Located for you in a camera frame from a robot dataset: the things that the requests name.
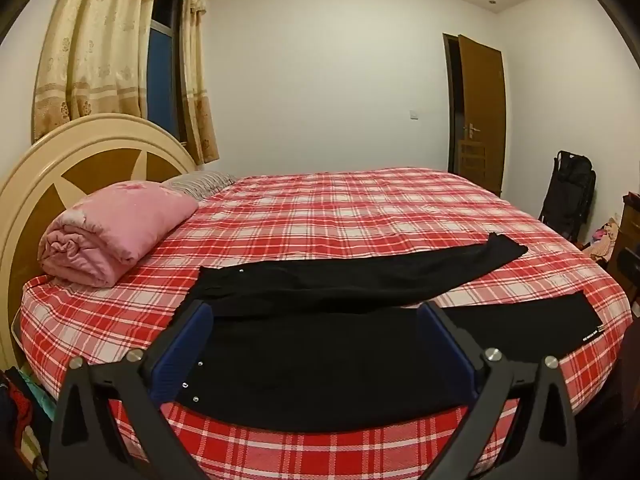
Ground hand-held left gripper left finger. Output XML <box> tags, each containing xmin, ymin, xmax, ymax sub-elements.
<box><xmin>47</xmin><ymin>300</ymin><xmax>221</xmax><ymax>480</ymax></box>

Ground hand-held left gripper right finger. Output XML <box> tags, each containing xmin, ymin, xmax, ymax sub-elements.
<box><xmin>417</xmin><ymin>301</ymin><xmax>581</xmax><ymax>480</ymax></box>

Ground black pants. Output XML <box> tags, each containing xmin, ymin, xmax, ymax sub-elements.
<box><xmin>170</xmin><ymin>232</ymin><xmax>605</xmax><ymax>433</ymax></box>

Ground pink folded quilt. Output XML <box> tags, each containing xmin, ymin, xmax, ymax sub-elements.
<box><xmin>39</xmin><ymin>180</ymin><xmax>200</xmax><ymax>288</ymax></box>

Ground striped pillow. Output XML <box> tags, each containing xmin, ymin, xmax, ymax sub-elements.
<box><xmin>161</xmin><ymin>171</ymin><xmax>237</xmax><ymax>203</ymax></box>

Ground bed with red plaid sheet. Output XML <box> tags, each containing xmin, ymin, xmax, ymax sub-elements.
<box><xmin>15</xmin><ymin>167</ymin><xmax>633</xmax><ymax>480</ymax></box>

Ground pile of colourful clothes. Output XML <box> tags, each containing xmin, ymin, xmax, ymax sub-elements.
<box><xmin>0</xmin><ymin>365</ymin><xmax>56</xmax><ymax>480</ymax></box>

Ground pile of clothes on floor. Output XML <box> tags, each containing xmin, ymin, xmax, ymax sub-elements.
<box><xmin>582</xmin><ymin>217</ymin><xmax>621</xmax><ymax>263</ymax></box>

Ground black folded stroller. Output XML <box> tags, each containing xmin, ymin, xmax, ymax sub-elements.
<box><xmin>539</xmin><ymin>150</ymin><xmax>597</xmax><ymax>241</ymax></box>

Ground brown wooden cabinet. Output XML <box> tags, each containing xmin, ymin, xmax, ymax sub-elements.
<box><xmin>607</xmin><ymin>195</ymin><xmax>640</xmax><ymax>311</ymax></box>

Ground cream wooden headboard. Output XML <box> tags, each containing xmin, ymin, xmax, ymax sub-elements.
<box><xmin>0</xmin><ymin>114</ymin><xmax>201</xmax><ymax>366</ymax></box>

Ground brown wooden door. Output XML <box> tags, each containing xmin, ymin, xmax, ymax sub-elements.
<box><xmin>457</xmin><ymin>34</ymin><xmax>507</xmax><ymax>196</ymax></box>

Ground narrow beige floral curtain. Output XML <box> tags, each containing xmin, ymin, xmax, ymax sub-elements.
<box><xmin>179</xmin><ymin>0</ymin><xmax>221</xmax><ymax>165</ymax></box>

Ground window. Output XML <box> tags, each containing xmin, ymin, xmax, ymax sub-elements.
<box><xmin>146</xmin><ymin>0</ymin><xmax>188</xmax><ymax>143</ymax></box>

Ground wide beige floral curtain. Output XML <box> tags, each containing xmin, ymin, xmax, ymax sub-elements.
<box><xmin>32</xmin><ymin>0</ymin><xmax>161</xmax><ymax>143</ymax></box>

